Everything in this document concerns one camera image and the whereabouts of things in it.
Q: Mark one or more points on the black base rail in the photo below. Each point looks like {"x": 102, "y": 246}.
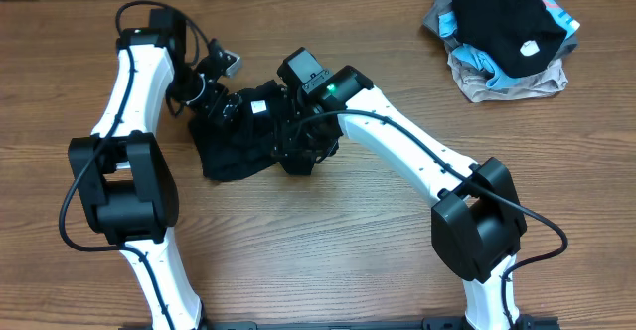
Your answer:
{"x": 433, "y": 323}

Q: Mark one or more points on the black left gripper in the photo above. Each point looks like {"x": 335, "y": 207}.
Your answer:
{"x": 222, "y": 116}

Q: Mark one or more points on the black folded garment on pile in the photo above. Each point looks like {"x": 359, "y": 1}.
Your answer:
{"x": 521, "y": 36}

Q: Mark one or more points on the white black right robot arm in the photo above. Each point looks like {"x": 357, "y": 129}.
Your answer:
{"x": 476, "y": 225}

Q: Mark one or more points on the dark teal t-shirt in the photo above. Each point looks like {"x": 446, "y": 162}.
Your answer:
{"x": 238, "y": 151}

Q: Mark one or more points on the light blue garment in pile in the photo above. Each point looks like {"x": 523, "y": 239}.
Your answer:
{"x": 477, "y": 59}

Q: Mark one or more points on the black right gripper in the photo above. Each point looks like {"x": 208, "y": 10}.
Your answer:
{"x": 288, "y": 138}

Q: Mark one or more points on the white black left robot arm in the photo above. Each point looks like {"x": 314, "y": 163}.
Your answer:
{"x": 123, "y": 197}

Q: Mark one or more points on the beige garment in pile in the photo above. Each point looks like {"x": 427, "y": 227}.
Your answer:
{"x": 545, "y": 84}

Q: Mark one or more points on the grey garment in pile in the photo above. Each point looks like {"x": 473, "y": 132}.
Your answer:
{"x": 440, "y": 21}

